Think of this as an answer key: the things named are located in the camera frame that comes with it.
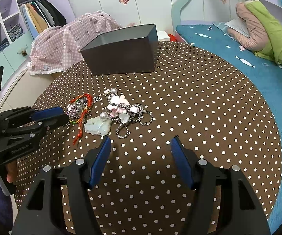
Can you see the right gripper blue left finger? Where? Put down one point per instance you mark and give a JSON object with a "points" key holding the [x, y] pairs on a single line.
{"points": [[83, 175]]}

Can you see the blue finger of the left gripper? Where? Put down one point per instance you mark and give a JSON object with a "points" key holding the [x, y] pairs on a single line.
{"points": [[25, 124], [47, 113]]}

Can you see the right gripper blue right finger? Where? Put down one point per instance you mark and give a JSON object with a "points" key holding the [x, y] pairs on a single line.
{"points": [[202, 178]]}

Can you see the left hand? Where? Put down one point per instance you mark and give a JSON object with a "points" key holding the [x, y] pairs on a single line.
{"points": [[11, 171]]}

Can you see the pale jade pendant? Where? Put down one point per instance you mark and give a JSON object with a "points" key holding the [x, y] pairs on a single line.
{"points": [[97, 126]]}

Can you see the cardboard box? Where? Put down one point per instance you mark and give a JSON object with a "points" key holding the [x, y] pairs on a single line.
{"points": [[56, 75]]}

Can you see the pink checkered cloth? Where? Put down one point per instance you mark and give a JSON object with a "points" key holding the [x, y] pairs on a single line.
{"points": [[56, 49]]}

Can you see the wardrobe shelf unit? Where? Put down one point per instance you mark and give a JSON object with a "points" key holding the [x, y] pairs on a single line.
{"points": [[15, 40]]}

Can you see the brown polka dot tablecloth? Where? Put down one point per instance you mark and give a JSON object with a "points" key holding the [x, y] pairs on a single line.
{"points": [[210, 105]]}

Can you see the hanging clothes row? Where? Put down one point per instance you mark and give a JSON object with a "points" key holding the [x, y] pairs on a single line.
{"points": [[38, 15]]}

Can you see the dark metal tin box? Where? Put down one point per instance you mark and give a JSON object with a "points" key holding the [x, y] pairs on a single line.
{"points": [[126, 50]]}

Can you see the teal bed mattress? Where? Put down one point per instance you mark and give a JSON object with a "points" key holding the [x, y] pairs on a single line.
{"points": [[264, 74]]}

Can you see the red upholstered bench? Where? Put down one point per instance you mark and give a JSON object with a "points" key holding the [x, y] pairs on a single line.
{"points": [[172, 38]]}

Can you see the pink and green folded quilt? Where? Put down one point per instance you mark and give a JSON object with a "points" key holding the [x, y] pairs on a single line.
{"points": [[264, 31]]}

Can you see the teal bed headboard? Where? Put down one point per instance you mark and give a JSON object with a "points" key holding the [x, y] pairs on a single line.
{"points": [[176, 10]]}

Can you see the silver bead bracelet cluster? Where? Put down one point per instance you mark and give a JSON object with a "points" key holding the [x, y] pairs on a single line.
{"points": [[81, 105]]}

